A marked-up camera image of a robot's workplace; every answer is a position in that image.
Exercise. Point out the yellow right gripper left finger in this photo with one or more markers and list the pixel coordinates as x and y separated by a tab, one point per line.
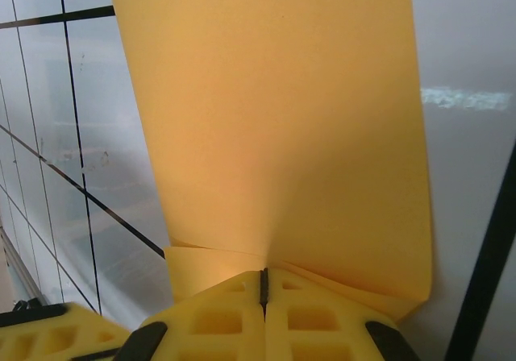
217	329

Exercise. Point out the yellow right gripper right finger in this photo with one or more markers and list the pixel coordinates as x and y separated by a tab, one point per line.
322	329

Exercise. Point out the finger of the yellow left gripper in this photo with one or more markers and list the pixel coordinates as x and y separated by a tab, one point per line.
48	337

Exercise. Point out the yellow cloth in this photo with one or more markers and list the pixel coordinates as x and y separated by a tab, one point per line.
274	115

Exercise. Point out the long aluminium base rail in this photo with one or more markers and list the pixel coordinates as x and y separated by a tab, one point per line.
20	272

